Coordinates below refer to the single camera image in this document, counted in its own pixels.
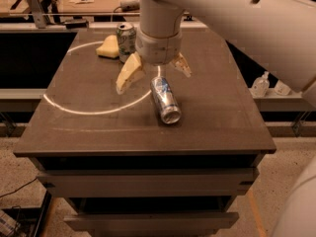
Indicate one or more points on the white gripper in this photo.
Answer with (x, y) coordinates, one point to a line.
(158, 48)

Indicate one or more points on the silver blue redbull can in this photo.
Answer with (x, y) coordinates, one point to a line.
(165, 101)

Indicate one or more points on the black floor crate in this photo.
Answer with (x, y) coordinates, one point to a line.
(24, 221)

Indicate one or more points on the cabinet drawer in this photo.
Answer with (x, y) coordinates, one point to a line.
(161, 224)
(149, 183)

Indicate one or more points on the yellow sponge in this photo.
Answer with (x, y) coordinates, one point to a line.
(109, 47)

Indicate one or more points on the grey drawer cabinet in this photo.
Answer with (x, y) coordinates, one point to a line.
(83, 124)

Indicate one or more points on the white power strip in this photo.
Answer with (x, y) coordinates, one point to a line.
(129, 5)

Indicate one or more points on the upper cabinet drawer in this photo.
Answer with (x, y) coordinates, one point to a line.
(149, 183)

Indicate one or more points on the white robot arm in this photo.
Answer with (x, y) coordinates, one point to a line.
(280, 35)

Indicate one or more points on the lower cabinet drawer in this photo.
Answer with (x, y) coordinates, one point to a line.
(161, 224)

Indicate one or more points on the green white soda can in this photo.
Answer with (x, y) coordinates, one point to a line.
(126, 36)

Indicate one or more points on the left metal bracket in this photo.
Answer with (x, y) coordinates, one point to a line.
(37, 13)

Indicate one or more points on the clear sanitizer bottle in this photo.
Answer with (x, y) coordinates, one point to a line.
(261, 85)

